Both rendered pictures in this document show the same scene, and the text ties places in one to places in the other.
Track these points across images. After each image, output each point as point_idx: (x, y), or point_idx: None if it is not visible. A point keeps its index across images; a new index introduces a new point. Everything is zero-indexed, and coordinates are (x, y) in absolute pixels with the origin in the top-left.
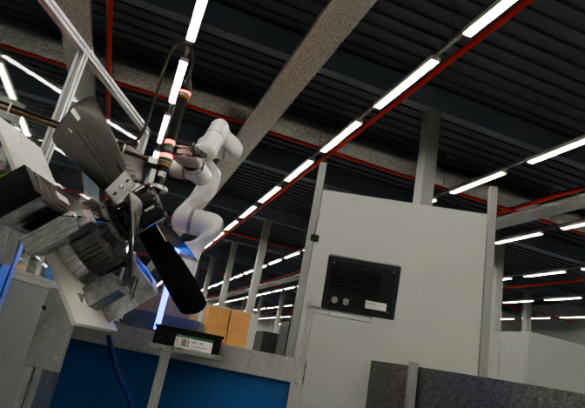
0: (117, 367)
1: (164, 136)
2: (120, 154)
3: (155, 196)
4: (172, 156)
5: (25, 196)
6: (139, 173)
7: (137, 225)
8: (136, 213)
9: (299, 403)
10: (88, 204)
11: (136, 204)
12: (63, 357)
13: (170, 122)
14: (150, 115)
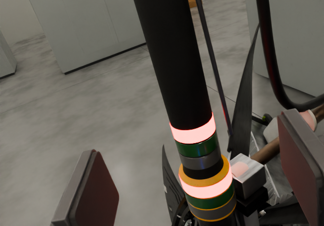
0: None
1: (219, 92)
2: (231, 121)
3: (194, 225)
4: (179, 173)
5: None
6: (285, 210)
7: (168, 187)
8: (165, 170)
9: None
10: (284, 196)
11: (165, 163)
12: None
13: (200, 20)
14: (256, 3)
